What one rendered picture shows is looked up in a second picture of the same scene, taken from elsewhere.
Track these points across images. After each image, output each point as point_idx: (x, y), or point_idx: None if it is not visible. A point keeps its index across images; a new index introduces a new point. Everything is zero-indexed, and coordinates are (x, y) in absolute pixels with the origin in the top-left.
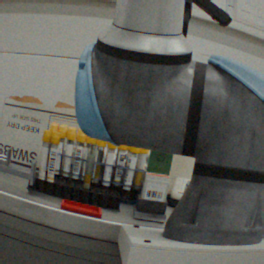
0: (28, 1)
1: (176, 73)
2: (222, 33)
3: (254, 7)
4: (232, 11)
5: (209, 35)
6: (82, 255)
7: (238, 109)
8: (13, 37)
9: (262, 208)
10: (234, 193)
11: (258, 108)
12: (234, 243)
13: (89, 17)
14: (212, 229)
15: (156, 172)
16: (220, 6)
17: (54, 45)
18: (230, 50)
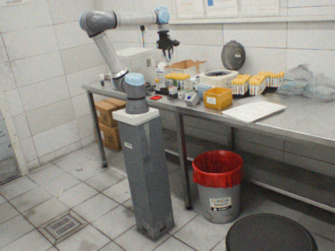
0: (182, 24)
1: (119, 80)
2: (237, 25)
3: (249, 6)
4: (240, 12)
5: (233, 27)
6: None
7: (125, 86)
8: (183, 39)
9: (136, 106)
10: (128, 102)
11: (128, 85)
12: (129, 113)
13: (201, 30)
14: (125, 109)
15: (174, 86)
16: (235, 12)
17: (195, 41)
18: (241, 31)
